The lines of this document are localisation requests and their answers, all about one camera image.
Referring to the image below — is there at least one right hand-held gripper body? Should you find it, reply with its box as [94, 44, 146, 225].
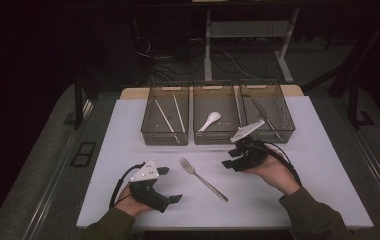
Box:
[230, 119, 270, 173]

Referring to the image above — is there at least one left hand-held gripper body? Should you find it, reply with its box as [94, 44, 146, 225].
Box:
[128, 158, 171, 214]

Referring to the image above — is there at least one silver fork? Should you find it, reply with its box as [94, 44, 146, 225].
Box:
[178, 156, 230, 204]

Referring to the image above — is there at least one silver table knife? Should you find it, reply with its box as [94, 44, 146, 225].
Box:
[251, 97, 283, 140]

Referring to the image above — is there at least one white ceramic spoon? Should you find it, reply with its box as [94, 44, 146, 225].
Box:
[196, 111, 223, 134]

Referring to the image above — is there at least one smoky transparent plastic bin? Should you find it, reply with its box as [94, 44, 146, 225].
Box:
[192, 84, 242, 146]
[140, 85, 190, 147]
[238, 82, 296, 145]

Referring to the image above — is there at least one person's right hand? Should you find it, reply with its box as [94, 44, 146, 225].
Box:
[244, 146, 301, 197]

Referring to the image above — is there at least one person's left hand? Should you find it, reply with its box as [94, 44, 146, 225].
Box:
[114, 184, 154, 218]

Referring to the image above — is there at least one white table mat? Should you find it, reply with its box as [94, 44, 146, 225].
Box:
[76, 95, 375, 231]

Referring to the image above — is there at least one black metal stand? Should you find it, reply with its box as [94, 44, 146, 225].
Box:
[73, 74, 94, 131]
[347, 79, 376, 130]

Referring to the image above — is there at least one left hand-held gripper black cable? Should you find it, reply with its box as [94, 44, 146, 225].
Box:
[109, 162, 145, 210]

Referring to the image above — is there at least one white floor cable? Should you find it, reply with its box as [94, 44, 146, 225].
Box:
[220, 49, 264, 82]

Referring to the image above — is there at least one metal floor rail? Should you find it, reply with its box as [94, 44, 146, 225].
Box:
[21, 99, 94, 240]
[347, 124, 380, 216]

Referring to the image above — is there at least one tangle of black floor cables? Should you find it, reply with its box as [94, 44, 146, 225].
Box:
[132, 33, 206, 84]

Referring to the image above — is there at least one white metal desk frame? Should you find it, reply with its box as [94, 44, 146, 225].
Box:
[203, 8, 301, 84]

